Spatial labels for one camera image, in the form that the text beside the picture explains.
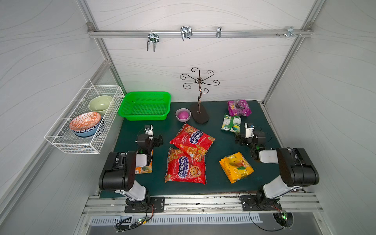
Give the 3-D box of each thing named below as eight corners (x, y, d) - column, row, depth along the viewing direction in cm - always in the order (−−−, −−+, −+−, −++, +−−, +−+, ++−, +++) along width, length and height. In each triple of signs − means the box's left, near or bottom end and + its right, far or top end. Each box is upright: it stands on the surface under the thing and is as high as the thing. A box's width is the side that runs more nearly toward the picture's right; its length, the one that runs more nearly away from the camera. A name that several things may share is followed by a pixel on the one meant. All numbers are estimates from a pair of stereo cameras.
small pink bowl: (174, 121, 109) (174, 117, 105) (178, 111, 115) (177, 107, 111) (188, 123, 107) (188, 119, 103) (191, 113, 114) (191, 109, 110)
